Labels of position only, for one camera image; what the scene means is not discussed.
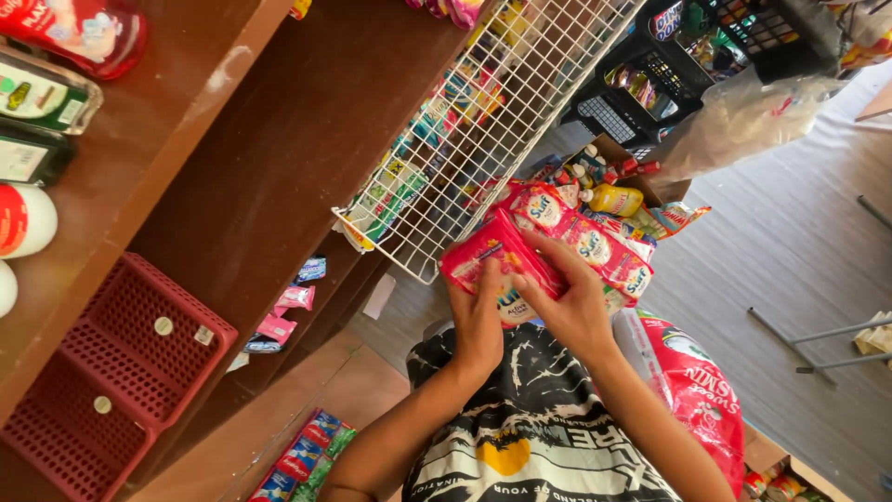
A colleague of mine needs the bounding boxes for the person's left hand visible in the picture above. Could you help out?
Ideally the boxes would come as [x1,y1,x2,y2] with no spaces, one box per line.
[445,258,505,375]

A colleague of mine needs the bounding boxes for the person's right hand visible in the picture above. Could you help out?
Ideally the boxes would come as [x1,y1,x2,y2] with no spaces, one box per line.
[512,230,620,365]

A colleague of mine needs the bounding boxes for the strip of red detergent sachets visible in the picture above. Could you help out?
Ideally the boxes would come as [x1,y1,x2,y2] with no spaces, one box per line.
[438,180,656,329]

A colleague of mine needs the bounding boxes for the white paper tag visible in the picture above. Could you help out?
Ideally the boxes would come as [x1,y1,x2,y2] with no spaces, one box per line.
[361,272,397,321]

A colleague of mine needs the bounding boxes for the person's black and white shirt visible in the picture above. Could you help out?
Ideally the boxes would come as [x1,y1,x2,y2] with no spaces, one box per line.
[402,319,685,502]

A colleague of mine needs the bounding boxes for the yellow bottle with white cap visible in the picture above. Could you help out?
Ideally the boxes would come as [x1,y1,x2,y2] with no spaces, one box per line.
[580,183,645,218]

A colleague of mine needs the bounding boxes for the colourful snack packet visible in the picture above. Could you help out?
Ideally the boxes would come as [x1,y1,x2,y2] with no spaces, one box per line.
[626,201,713,239]

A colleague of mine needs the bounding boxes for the red and white sack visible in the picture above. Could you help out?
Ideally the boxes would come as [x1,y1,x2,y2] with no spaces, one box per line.
[612,309,747,497]

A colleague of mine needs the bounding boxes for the cardboard box of small bottles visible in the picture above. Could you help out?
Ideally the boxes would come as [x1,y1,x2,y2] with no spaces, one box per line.
[528,133,692,210]

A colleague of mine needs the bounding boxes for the pink sachet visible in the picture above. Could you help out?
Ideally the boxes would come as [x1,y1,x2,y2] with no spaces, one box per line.
[255,313,298,345]
[275,285,316,312]

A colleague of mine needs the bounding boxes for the strip of red toothpaste sachets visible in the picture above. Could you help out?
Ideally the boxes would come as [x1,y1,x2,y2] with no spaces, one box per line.
[248,409,358,502]

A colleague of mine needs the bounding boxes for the grey metal stand legs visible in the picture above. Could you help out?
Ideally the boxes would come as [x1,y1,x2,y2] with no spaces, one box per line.
[747,305,892,386]

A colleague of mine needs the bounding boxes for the clear plastic bag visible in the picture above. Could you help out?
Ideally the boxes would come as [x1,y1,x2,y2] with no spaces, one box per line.
[654,65,846,185]

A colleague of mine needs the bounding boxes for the black plastic crates with goods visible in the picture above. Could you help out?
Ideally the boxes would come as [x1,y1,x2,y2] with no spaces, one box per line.
[563,0,840,149]

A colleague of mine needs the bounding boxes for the cardboard box of cans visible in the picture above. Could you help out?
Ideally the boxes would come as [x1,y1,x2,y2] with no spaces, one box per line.
[740,423,854,502]

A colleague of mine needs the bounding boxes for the brown wooden shelf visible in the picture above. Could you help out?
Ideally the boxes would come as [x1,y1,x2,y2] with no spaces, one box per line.
[0,0,489,502]

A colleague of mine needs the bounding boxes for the red plastic perforated basket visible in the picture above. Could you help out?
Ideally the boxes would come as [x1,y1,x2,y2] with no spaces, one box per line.
[0,251,239,502]

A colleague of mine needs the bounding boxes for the white bottle with red label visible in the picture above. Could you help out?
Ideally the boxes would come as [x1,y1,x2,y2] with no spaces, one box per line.
[0,184,59,261]

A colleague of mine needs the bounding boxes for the plain white bottle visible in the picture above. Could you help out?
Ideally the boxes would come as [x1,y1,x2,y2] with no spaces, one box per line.
[0,259,19,319]

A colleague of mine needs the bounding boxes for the dark green bottle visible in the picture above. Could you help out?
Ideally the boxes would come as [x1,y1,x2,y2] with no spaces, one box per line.
[0,117,77,188]

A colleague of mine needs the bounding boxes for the clear bottle with green label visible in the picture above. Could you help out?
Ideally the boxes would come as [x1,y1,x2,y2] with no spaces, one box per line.
[0,46,105,136]

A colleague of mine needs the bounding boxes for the red plastic bottle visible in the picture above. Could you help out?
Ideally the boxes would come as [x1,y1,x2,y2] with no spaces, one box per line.
[0,0,149,80]

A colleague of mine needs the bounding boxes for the white wire basket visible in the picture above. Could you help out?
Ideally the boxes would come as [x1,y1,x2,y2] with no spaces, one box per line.
[332,0,650,284]

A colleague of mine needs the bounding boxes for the packets in wire basket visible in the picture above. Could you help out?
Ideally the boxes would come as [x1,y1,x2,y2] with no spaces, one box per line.
[334,0,538,253]

